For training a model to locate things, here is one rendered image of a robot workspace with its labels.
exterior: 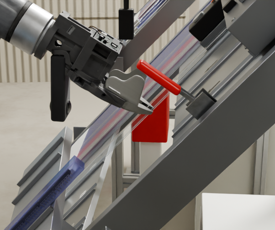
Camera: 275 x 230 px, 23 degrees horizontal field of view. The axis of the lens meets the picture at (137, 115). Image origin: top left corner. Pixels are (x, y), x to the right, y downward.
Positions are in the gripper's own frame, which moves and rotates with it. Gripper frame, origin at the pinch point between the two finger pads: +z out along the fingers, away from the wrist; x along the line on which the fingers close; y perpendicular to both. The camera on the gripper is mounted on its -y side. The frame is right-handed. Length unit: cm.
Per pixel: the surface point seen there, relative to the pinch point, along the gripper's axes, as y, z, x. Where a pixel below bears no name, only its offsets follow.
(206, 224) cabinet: -22.1, 27.3, 22.6
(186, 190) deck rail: 4.8, 5.9, -32.0
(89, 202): -11.6, -1.0, -15.6
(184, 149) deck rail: 9.1, 2.9, -32.0
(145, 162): -37, 17, 72
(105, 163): -11.2, -0.6, -1.3
